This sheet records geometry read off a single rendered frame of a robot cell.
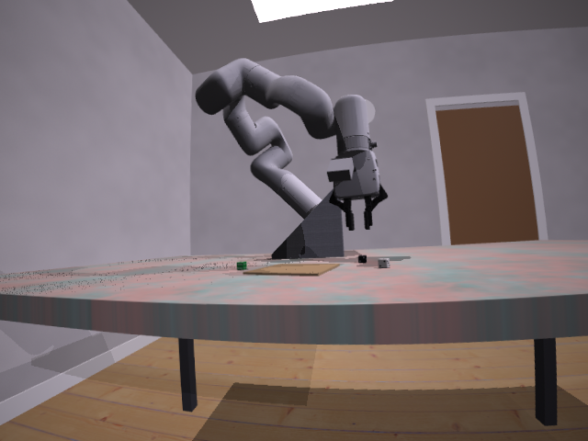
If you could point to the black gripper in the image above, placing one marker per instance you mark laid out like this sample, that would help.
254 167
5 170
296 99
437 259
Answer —
364 183

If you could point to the tan mat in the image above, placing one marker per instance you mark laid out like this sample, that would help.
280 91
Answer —
293 270

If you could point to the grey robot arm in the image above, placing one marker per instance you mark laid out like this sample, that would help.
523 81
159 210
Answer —
348 120

